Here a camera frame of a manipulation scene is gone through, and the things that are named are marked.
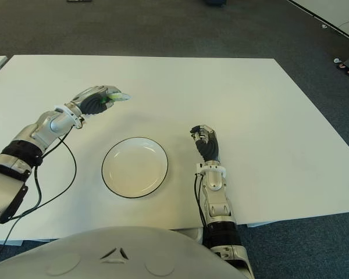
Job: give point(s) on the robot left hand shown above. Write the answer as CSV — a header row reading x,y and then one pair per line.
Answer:
x,y
91,104

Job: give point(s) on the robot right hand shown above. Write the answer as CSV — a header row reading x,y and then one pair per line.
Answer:
x,y
209,146

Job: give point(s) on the green white toothpaste tube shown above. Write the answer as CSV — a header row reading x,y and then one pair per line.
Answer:
x,y
120,97

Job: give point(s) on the silver black robot right arm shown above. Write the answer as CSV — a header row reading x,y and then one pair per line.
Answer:
x,y
215,180

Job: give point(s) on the silver black robot left arm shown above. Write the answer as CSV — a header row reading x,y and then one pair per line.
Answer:
x,y
49,125

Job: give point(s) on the white plate with black rim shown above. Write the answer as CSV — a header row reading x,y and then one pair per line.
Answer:
x,y
133,171

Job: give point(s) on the white lower table board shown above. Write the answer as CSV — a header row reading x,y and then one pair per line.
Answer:
x,y
308,220

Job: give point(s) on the grey robot torso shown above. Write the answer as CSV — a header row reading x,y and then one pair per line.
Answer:
x,y
119,261

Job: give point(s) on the white floor board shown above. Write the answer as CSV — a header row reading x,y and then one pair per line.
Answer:
x,y
337,11

